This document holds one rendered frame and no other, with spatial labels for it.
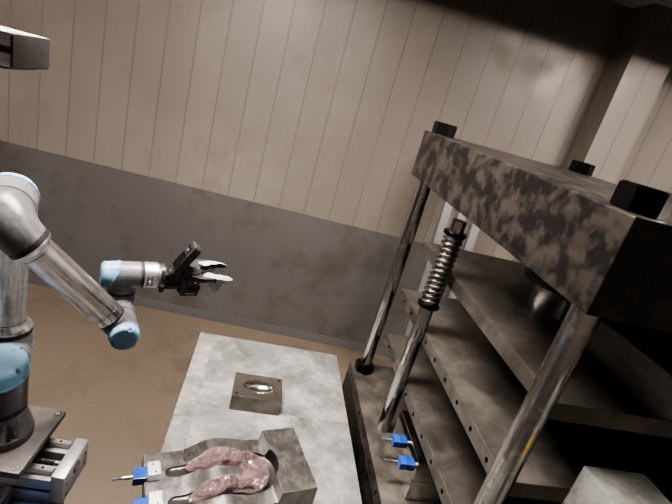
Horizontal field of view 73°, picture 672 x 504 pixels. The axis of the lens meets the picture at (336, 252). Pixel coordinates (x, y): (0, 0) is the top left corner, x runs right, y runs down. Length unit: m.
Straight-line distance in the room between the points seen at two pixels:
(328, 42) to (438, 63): 0.79
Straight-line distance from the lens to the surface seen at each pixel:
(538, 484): 1.39
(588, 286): 0.98
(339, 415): 2.06
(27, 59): 0.81
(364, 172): 3.53
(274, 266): 3.74
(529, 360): 1.35
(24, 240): 1.19
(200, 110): 3.55
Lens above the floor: 2.07
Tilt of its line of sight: 19 degrees down
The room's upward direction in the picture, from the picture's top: 16 degrees clockwise
